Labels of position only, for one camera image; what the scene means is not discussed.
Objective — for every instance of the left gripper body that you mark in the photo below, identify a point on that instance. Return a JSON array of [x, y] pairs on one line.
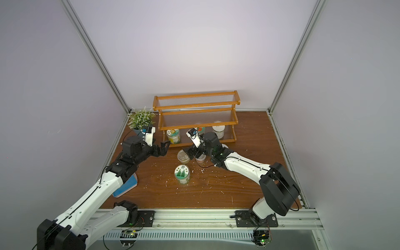
[[152, 151]]

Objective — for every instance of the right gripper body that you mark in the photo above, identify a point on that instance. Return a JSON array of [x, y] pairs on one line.
[[196, 150]]

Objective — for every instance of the clear cup red label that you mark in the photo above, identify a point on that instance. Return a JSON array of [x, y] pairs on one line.
[[201, 159]]

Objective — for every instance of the clear cup yellow seeds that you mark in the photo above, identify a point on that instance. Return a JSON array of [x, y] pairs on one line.
[[183, 157]]

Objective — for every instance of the sunflower lid jar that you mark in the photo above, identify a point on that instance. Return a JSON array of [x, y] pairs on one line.
[[174, 136]]

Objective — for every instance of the tomato lid jar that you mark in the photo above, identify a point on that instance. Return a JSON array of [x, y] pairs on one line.
[[201, 130]]

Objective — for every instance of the green tree lid jar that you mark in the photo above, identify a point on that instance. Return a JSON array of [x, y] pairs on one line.
[[182, 174]]

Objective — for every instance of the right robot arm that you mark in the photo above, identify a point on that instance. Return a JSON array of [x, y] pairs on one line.
[[280, 191]]

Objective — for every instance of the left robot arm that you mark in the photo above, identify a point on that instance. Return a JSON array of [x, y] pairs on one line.
[[73, 230]]

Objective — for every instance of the white lid text jar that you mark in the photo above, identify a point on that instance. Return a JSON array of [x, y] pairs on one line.
[[219, 131]]

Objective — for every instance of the wooden three-tier shelf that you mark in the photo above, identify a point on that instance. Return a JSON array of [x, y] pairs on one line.
[[188, 111]]

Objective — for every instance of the potted green plant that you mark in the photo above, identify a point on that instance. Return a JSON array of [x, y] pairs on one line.
[[139, 119]]

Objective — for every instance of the blue white scraper tray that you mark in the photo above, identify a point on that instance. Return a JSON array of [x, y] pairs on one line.
[[126, 187]]

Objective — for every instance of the left controller board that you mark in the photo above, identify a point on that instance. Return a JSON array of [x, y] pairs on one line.
[[128, 238]]

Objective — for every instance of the controller board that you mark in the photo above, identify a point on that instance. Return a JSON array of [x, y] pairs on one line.
[[128, 238], [261, 237]]

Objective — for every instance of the right controller board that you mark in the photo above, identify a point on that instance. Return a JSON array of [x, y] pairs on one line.
[[261, 237]]

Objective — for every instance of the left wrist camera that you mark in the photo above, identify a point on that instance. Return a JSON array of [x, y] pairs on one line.
[[148, 133]]

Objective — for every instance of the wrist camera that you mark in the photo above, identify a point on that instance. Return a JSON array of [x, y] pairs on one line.
[[194, 135], [148, 133]]

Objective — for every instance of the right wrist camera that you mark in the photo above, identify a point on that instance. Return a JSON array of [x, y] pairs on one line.
[[194, 135]]

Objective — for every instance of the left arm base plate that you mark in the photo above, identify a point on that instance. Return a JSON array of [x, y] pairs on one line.
[[140, 218]]

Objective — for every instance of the aluminium front rail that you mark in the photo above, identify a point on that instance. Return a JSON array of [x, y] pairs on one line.
[[224, 219]]

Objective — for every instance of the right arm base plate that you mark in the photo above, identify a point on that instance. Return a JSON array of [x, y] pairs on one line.
[[247, 218]]

